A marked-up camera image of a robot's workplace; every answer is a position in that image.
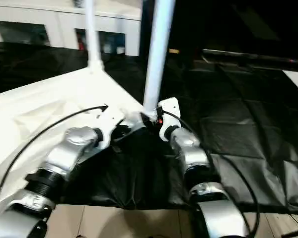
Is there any white plastic table leg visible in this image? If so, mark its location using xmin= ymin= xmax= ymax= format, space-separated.
xmin=143 ymin=0 xmax=177 ymax=118
xmin=83 ymin=0 xmax=105 ymax=73

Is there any white plastic table top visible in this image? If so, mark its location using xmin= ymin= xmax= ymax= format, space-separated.
xmin=0 ymin=66 xmax=150 ymax=207

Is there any black mat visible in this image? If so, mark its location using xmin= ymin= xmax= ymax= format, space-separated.
xmin=0 ymin=41 xmax=298 ymax=213

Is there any black bar with red light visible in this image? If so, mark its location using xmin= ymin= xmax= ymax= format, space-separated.
xmin=202 ymin=49 xmax=298 ymax=68

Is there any white cabinet with glass doors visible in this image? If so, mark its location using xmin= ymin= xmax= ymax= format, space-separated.
xmin=0 ymin=0 xmax=142 ymax=57

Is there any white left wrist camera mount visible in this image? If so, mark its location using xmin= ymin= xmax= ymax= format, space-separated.
xmin=96 ymin=104 xmax=128 ymax=150

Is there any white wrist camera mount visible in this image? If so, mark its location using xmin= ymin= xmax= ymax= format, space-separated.
xmin=96 ymin=104 xmax=128 ymax=150
xmin=156 ymin=97 xmax=182 ymax=142

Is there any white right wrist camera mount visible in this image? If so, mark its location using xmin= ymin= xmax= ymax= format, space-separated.
xmin=156 ymin=97 xmax=182 ymax=142

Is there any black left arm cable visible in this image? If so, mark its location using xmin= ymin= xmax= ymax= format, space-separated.
xmin=0 ymin=105 xmax=109 ymax=219

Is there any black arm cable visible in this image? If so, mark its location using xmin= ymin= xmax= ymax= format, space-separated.
xmin=0 ymin=105 xmax=109 ymax=219
xmin=160 ymin=109 xmax=261 ymax=237

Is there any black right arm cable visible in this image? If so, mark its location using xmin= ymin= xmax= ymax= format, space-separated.
xmin=160 ymin=109 xmax=261 ymax=237

